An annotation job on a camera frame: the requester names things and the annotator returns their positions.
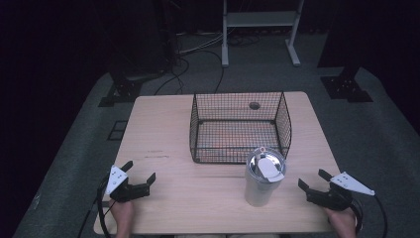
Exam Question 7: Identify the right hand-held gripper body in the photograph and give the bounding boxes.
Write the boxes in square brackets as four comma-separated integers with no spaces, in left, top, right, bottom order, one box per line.
[305,171,376,212]

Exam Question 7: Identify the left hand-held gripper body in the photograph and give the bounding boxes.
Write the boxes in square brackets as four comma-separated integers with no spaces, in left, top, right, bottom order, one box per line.
[104,165,152,203]

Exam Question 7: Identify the silver tumbler with lid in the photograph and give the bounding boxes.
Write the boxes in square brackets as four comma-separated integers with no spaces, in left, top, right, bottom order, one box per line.
[244,146,287,208]

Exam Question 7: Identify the black wire basket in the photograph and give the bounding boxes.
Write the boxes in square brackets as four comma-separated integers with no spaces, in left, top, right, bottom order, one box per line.
[189,91,293,165]

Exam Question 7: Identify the person's left hand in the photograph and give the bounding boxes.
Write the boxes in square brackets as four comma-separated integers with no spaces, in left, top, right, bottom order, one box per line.
[109,198,135,238]

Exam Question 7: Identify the person's right hand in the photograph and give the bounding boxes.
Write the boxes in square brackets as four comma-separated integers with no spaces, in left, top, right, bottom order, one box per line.
[324,207,359,238]

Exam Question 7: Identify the black stand base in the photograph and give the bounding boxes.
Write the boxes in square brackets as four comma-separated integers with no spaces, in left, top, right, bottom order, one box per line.
[320,65,374,103]
[97,72,164,108]

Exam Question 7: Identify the white metal stand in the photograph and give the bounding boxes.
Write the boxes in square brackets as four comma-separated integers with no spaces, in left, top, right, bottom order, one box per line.
[221,0,305,68]

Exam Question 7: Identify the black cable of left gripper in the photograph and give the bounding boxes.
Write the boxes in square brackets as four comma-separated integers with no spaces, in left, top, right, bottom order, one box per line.
[77,175,117,238]

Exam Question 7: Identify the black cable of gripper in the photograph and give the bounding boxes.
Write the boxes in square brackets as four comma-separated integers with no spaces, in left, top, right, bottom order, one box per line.
[77,175,117,238]
[349,193,388,238]

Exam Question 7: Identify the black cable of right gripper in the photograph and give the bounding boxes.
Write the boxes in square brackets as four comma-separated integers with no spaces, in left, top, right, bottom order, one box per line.
[349,193,388,238]

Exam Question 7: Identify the black floor cables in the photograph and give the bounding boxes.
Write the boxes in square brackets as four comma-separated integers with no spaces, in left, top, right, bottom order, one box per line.
[154,33,262,96]

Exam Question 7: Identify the white floor cables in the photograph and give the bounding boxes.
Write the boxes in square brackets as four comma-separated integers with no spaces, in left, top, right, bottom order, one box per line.
[176,30,239,56]

